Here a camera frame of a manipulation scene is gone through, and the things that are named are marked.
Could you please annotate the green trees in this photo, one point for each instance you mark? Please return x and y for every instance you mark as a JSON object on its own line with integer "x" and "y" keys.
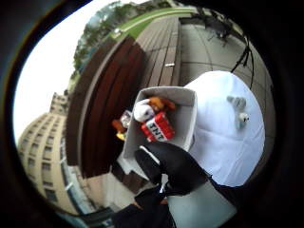
{"x": 101, "y": 28}

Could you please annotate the black tripod stand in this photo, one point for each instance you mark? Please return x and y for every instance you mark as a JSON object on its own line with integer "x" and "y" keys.
{"x": 245, "y": 55}

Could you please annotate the small white object on decking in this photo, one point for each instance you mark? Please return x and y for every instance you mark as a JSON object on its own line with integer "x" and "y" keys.
{"x": 169, "y": 65}

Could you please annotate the beige multi-storey building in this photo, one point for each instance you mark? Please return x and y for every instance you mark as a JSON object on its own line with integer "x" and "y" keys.
{"x": 42, "y": 155}

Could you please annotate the small grey white plush toy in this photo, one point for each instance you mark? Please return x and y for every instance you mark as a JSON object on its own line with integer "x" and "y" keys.
{"x": 240, "y": 110}

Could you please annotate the brown wooden slatted bench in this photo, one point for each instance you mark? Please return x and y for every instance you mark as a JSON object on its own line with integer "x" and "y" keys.
{"x": 107, "y": 104}

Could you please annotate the red cube plush toy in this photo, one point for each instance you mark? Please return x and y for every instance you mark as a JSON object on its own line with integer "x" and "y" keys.
{"x": 158, "y": 127}

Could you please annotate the white cardboard box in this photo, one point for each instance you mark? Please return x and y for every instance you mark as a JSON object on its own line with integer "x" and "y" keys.
{"x": 185, "y": 123}

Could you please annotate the orange and yellow plush toy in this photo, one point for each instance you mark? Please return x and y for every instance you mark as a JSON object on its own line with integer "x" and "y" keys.
{"x": 122, "y": 125}

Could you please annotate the white and orange plush toy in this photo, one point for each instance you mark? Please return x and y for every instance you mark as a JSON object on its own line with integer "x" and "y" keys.
{"x": 148, "y": 109}

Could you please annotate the black outdoor furniture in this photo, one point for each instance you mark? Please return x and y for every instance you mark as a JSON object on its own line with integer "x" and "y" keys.
{"x": 217, "y": 23}

